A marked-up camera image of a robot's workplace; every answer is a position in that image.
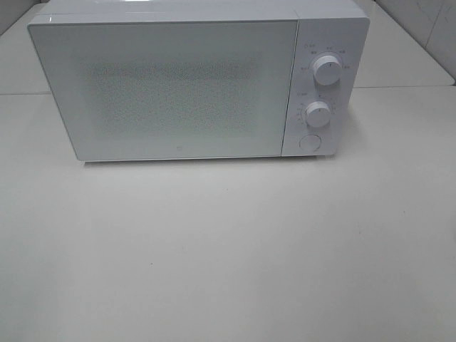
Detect upper white power knob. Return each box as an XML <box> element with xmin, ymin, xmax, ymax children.
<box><xmin>310</xmin><ymin>53</ymin><xmax>343</xmax><ymax>86</ymax></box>

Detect lower white timer knob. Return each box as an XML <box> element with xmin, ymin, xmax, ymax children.
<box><xmin>304</xmin><ymin>101</ymin><xmax>332</xmax><ymax>128</ymax></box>

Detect round white door release button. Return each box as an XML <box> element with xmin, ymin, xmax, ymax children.
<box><xmin>299</xmin><ymin>134</ymin><xmax>321</xmax><ymax>153</ymax></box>

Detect white microwave oven body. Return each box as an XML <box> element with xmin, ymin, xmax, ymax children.
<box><xmin>28</xmin><ymin>1</ymin><xmax>370</xmax><ymax>160</ymax></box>

